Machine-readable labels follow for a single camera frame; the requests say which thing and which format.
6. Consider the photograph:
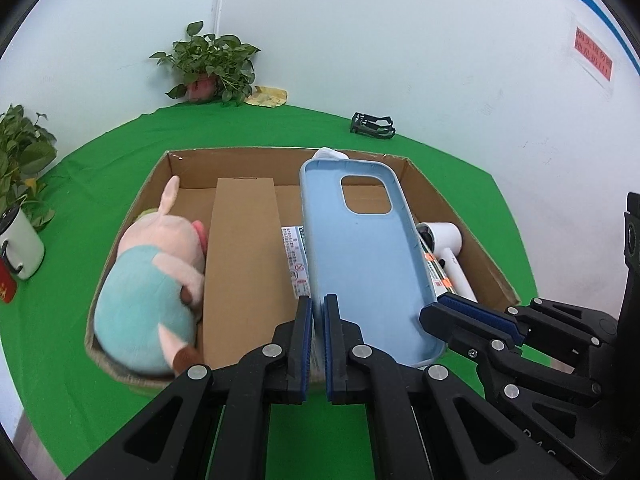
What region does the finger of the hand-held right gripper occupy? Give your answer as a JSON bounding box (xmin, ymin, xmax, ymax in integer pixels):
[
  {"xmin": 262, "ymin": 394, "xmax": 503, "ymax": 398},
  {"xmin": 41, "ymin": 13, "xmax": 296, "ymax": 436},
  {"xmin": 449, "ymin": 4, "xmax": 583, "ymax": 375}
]
[
  {"xmin": 419, "ymin": 304, "xmax": 603, "ymax": 480},
  {"xmin": 439, "ymin": 293, "xmax": 621, "ymax": 376}
]

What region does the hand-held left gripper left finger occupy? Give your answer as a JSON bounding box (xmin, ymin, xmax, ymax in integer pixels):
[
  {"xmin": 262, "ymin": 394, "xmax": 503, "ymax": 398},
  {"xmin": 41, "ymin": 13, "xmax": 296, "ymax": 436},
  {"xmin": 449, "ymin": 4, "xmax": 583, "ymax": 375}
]
[{"xmin": 65, "ymin": 296, "xmax": 313, "ymax": 480}]

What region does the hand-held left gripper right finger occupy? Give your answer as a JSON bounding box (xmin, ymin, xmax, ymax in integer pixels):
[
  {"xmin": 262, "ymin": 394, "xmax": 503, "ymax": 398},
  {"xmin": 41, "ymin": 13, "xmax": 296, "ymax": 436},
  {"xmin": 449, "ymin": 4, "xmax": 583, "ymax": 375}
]
[{"xmin": 322, "ymin": 294, "xmax": 581, "ymax": 480}]

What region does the light blue phone case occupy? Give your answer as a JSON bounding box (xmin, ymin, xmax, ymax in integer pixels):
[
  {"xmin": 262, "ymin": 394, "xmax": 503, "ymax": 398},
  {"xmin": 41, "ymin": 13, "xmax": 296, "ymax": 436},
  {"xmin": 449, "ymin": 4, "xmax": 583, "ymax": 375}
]
[{"xmin": 299, "ymin": 156, "xmax": 450, "ymax": 367}]

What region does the white hair dryer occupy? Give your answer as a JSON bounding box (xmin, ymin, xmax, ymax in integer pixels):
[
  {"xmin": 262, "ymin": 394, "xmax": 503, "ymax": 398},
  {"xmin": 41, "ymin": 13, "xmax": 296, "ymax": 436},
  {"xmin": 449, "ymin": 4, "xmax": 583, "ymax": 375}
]
[{"xmin": 416, "ymin": 221, "xmax": 478, "ymax": 306}]

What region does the pink pig plush toy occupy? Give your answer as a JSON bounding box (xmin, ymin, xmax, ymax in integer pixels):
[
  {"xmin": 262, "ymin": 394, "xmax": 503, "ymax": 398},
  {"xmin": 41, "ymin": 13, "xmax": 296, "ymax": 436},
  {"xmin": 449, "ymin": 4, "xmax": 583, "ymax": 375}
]
[{"xmin": 93, "ymin": 175, "xmax": 210, "ymax": 376}]

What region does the large cardboard box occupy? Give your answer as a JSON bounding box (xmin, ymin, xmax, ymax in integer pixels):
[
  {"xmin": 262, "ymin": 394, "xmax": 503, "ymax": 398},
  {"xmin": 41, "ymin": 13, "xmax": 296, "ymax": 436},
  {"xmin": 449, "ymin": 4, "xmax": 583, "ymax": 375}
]
[{"xmin": 84, "ymin": 146, "xmax": 522, "ymax": 396}]

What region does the black bottle cage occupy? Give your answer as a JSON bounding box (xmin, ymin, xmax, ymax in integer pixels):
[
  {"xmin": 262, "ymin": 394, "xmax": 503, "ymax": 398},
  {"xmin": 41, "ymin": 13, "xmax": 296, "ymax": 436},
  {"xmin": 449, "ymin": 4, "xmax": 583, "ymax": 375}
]
[{"xmin": 349, "ymin": 111, "xmax": 397, "ymax": 140}]

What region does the yellow crumpled sheet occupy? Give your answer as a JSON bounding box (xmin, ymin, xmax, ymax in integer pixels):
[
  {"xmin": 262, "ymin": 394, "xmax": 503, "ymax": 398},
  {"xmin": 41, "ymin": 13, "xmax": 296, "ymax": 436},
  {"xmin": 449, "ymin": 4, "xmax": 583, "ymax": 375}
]
[{"xmin": 243, "ymin": 85, "xmax": 289, "ymax": 109}]

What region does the green table cloth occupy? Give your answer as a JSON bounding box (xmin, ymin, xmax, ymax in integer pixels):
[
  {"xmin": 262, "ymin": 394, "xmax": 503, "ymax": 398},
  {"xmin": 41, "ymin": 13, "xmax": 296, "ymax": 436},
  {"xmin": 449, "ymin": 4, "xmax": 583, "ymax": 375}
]
[{"xmin": 0, "ymin": 102, "xmax": 538, "ymax": 480}]

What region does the white enamel mug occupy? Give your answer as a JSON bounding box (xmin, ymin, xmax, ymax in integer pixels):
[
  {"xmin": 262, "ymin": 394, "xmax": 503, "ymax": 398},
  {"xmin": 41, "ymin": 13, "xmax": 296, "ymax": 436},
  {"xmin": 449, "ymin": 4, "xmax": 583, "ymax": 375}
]
[{"xmin": 0, "ymin": 206, "xmax": 46, "ymax": 281}]

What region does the red mug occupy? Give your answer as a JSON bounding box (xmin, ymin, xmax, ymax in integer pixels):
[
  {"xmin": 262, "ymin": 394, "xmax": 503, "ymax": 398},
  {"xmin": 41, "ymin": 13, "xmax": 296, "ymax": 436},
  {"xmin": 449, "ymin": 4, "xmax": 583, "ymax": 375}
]
[{"xmin": 0, "ymin": 259, "xmax": 18, "ymax": 305}]

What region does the potted plant with pink pot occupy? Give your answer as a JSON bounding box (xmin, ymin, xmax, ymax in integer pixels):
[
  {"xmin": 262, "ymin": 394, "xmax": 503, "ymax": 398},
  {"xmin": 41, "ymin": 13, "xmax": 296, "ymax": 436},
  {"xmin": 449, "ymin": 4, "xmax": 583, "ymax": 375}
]
[{"xmin": 149, "ymin": 21, "xmax": 261, "ymax": 107}]

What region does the leafy green potted plant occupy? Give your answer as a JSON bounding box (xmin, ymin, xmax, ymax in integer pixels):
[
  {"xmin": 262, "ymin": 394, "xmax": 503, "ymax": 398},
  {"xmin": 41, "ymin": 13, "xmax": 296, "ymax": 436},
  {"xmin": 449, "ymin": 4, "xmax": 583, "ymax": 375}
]
[{"xmin": 0, "ymin": 104, "xmax": 58, "ymax": 233}]

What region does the red wall sign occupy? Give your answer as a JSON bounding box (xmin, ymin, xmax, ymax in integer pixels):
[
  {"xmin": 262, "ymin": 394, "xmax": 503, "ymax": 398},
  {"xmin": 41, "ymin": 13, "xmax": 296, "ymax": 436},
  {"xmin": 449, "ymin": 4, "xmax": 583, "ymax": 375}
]
[{"xmin": 570, "ymin": 10, "xmax": 618, "ymax": 98}]

